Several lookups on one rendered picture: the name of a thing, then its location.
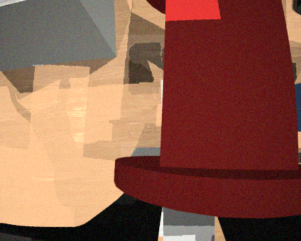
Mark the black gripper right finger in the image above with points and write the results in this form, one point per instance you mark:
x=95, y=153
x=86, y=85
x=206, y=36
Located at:
x=271, y=229

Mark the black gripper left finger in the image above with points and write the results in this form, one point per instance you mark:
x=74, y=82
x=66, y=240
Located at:
x=127, y=219

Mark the grey crank handle with red knob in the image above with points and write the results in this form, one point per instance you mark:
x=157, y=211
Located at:
x=229, y=132

